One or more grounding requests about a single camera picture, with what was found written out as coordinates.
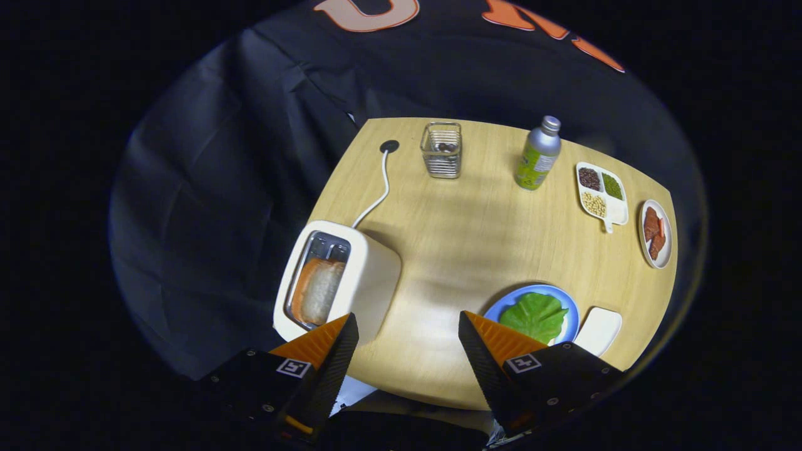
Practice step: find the brown meat piece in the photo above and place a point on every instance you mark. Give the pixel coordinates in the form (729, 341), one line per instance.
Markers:
(656, 246)
(651, 223)

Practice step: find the cream white toaster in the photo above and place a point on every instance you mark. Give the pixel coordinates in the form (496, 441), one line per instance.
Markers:
(369, 275)

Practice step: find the pile of yellow beans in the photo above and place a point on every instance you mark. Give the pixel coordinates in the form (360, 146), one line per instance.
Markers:
(594, 204)

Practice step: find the pile of green beans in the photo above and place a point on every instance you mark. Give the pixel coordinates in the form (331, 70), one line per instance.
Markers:
(612, 186)

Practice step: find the white rounded square plate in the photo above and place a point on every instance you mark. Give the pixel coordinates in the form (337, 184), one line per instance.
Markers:
(598, 331)

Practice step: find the toast slice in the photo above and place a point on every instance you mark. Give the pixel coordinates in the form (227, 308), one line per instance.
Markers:
(322, 291)

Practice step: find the silver bottle green label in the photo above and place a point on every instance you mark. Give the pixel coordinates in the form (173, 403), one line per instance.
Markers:
(536, 160)

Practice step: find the white round plate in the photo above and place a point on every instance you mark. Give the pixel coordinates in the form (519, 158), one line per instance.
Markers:
(668, 237)

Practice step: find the green lettuce leaf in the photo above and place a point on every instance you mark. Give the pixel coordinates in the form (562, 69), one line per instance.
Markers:
(536, 316)

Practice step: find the blue plate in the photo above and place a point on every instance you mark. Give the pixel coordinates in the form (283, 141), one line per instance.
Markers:
(501, 307)

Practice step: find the pile of dark beans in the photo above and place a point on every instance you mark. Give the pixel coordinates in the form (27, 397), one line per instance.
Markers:
(589, 178)

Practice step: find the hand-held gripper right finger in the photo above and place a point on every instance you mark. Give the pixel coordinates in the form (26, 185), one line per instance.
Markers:
(485, 376)

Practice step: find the white divided tray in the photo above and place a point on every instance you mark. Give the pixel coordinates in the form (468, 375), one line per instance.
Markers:
(617, 213)

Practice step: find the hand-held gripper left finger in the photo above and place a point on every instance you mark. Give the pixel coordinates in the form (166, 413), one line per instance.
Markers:
(332, 376)

